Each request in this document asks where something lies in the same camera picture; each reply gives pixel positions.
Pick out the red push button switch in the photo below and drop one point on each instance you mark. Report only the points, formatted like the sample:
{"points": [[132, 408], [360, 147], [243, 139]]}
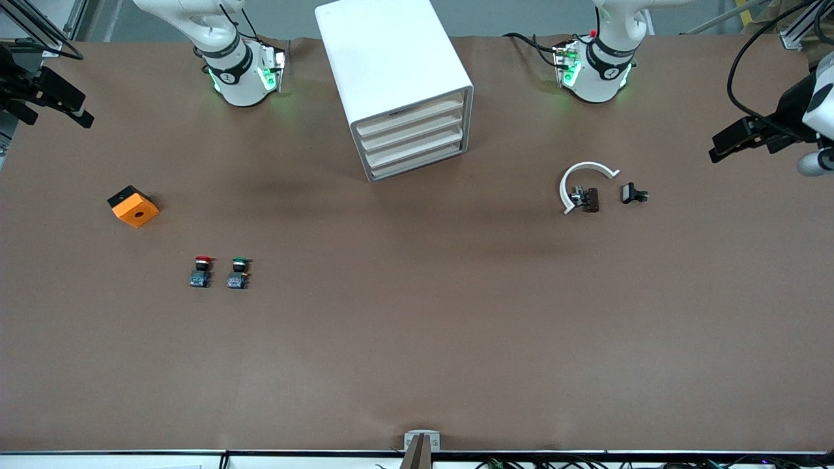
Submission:
{"points": [[201, 272]]}

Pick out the dark brown connector block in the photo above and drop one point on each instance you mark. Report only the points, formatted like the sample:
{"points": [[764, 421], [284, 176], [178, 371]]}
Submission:
{"points": [[589, 200]]}

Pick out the orange and black box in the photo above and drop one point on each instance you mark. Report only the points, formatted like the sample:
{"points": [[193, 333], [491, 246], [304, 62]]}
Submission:
{"points": [[135, 210]]}

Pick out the green push button switch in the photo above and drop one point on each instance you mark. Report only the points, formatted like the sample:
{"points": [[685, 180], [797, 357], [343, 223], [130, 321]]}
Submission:
{"points": [[238, 273]]}

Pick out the small black clip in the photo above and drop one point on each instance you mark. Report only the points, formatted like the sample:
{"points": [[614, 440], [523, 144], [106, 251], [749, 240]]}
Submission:
{"points": [[631, 193]]}

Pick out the white table edge rail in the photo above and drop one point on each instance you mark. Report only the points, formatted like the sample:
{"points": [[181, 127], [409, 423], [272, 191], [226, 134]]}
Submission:
{"points": [[98, 460]]}

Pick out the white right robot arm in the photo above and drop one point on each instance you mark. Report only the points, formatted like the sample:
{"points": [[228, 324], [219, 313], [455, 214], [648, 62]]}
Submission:
{"points": [[241, 85]]}

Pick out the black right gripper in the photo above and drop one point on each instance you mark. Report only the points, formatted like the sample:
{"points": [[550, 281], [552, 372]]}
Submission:
{"points": [[14, 83]]}

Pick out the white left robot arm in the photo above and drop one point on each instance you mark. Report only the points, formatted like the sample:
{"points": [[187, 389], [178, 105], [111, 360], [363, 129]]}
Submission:
{"points": [[599, 85]]}

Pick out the aluminium frame profile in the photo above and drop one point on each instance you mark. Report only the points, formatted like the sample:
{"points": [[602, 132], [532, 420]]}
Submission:
{"points": [[32, 19], [798, 29]]}

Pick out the white cabinet drawer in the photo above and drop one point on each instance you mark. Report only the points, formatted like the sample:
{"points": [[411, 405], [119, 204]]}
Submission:
{"points": [[414, 133], [410, 117], [416, 148], [417, 163]]}

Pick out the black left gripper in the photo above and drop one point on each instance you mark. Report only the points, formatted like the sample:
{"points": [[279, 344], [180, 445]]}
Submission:
{"points": [[790, 108]]}

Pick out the grey metal bracket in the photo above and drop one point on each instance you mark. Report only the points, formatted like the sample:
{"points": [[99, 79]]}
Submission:
{"points": [[422, 435]]}

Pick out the white drawer cabinet shell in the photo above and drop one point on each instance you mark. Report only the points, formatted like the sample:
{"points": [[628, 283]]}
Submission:
{"points": [[384, 52]]}

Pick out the brown table cover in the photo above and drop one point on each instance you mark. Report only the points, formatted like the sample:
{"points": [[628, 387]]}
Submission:
{"points": [[417, 326]]}

